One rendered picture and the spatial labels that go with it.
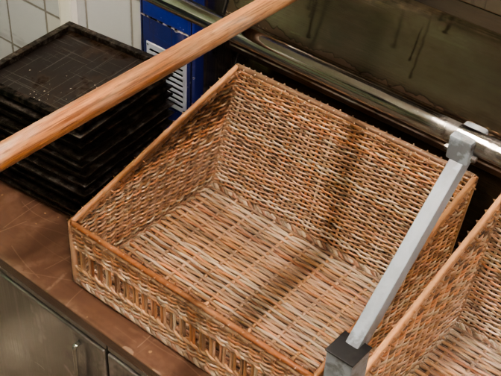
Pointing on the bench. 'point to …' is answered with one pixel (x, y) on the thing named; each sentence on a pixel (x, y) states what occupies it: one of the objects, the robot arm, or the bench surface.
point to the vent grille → (179, 81)
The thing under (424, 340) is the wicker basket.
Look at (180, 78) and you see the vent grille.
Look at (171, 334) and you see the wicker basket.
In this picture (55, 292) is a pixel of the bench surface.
